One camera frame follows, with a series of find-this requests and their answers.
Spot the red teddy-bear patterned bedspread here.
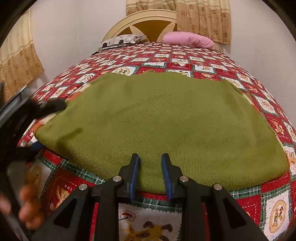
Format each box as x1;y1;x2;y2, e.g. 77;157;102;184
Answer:
30;43;295;240

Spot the person's left hand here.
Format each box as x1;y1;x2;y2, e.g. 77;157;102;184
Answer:
0;171;45;230

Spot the beige side curtain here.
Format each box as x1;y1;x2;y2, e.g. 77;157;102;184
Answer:
1;9;44;101

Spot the white car-print pillow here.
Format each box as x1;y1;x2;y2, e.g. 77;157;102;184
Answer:
98;34;147;52

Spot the pink pillow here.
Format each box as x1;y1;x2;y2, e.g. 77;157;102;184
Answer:
163;31;215;50

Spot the beige floral window curtain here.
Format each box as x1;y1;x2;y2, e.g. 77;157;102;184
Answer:
125;0;231;45

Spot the green orange cream striped sweater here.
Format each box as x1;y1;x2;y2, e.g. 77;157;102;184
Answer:
35;72;289;193

